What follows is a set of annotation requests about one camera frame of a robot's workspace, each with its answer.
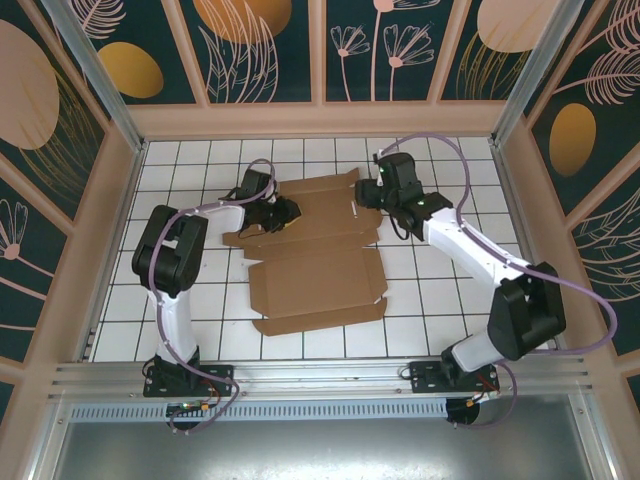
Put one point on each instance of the aluminium frame post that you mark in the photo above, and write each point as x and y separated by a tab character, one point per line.
95	70
530	65

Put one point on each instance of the grey metal sheet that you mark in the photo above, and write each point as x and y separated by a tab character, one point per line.
320	450

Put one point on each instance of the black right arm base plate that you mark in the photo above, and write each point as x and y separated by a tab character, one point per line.
425	377

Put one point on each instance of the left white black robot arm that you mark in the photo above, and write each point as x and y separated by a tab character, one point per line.
170	255

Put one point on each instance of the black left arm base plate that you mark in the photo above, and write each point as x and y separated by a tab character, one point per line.
215	380

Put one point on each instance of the aluminium mounting rail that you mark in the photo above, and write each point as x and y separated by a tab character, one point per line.
320	375

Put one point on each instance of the brown cardboard paper box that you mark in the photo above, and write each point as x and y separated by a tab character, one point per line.
310	280

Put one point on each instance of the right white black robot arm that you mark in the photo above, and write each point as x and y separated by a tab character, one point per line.
525	310

